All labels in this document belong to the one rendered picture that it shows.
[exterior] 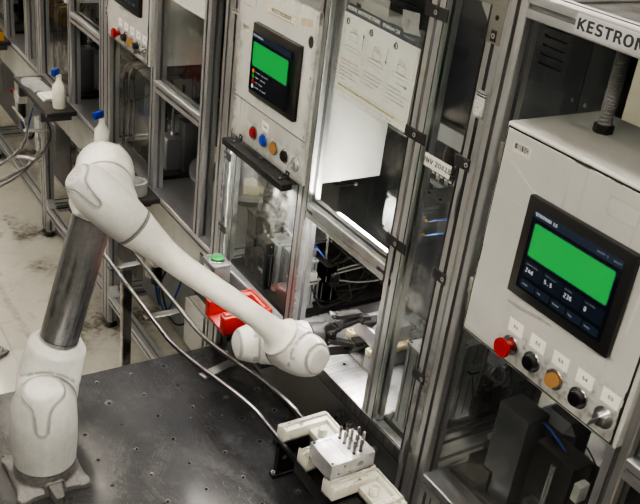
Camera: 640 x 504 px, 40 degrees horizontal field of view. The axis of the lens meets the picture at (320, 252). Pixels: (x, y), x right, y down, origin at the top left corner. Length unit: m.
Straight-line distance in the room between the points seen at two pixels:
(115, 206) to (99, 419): 0.80
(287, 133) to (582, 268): 1.05
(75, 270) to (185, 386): 0.63
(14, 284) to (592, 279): 3.43
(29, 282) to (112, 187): 2.62
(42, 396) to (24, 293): 2.28
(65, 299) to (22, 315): 2.03
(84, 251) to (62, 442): 0.47
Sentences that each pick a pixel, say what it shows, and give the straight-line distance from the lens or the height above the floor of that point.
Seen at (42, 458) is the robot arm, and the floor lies 0.80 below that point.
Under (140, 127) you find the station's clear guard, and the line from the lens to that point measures 3.46.
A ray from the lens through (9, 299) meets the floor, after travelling 4.43.
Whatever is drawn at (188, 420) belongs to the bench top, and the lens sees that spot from 2.57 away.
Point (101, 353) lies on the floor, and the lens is 4.02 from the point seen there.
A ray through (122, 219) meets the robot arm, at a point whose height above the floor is 1.42.
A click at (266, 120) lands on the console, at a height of 1.48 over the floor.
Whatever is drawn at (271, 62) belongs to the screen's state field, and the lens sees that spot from 2.37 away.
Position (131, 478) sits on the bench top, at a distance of 2.39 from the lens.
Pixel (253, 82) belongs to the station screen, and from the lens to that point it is 2.46.
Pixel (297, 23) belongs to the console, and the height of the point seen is 1.78.
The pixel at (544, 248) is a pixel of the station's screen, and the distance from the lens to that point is 1.62.
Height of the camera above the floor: 2.30
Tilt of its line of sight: 28 degrees down
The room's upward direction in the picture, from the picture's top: 8 degrees clockwise
